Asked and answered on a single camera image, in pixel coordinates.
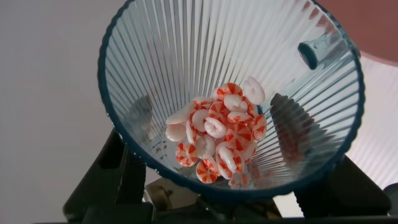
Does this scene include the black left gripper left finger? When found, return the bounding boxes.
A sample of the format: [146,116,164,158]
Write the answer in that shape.
[63,96,156,220]

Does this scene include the red white candy pile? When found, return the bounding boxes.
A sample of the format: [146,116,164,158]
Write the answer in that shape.
[164,76,268,190]

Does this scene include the clear blue ribbed cup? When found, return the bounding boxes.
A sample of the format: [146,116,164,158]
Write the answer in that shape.
[98,0,366,200]

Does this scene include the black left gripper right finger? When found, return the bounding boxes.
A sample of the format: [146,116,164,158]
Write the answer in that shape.
[269,92,392,218]

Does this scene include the pink bowl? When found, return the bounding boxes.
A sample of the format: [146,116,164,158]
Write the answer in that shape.
[315,0,398,67]

